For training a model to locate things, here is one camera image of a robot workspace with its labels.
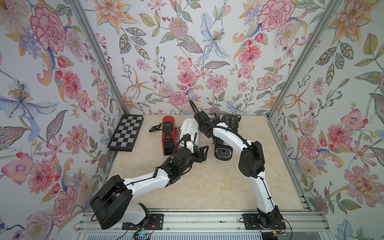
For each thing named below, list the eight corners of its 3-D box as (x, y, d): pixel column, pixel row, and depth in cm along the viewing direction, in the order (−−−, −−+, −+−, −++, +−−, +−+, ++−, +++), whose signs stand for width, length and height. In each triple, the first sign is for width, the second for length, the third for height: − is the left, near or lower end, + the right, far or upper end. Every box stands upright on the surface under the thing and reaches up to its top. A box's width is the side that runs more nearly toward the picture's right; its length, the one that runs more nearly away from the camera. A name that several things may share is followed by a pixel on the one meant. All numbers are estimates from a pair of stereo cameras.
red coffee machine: (163, 159, 98) (159, 142, 83) (167, 133, 112) (163, 115, 97) (176, 159, 98) (173, 142, 83) (178, 133, 112) (176, 115, 97)
